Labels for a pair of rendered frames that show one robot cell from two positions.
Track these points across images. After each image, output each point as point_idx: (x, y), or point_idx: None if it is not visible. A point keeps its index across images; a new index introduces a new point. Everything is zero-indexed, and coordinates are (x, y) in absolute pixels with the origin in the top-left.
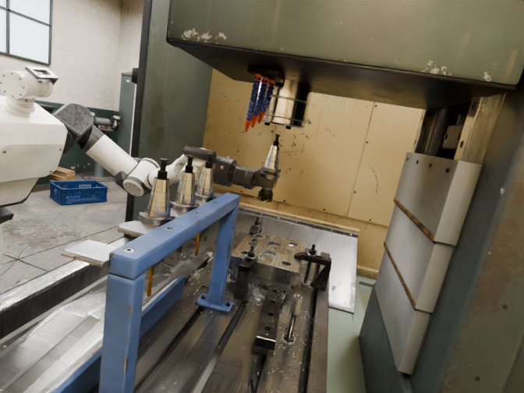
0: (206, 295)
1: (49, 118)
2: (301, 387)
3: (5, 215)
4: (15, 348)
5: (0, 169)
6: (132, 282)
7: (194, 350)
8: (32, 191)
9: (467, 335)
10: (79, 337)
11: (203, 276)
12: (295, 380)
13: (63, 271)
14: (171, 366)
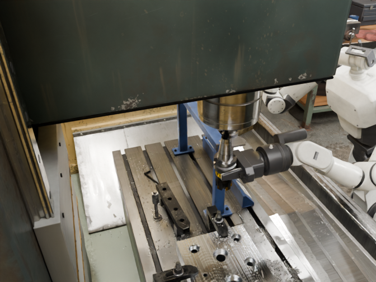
0: (228, 212)
1: (370, 87)
2: (139, 207)
3: (362, 147)
4: (294, 190)
5: (330, 102)
6: None
7: (194, 183)
8: None
9: None
10: (278, 203)
11: (255, 233)
12: (141, 197)
13: (356, 212)
14: (195, 174)
